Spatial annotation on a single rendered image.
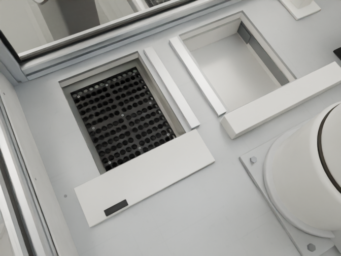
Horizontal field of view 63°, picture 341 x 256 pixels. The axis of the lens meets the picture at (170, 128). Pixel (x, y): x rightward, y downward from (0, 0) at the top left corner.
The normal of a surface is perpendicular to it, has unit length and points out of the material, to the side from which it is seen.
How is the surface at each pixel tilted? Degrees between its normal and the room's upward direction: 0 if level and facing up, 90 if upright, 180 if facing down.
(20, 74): 90
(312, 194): 90
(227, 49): 0
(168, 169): 0
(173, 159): 0
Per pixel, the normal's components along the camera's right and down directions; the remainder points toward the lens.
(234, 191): 0.07, -0.39
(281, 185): -0.98, 0.17
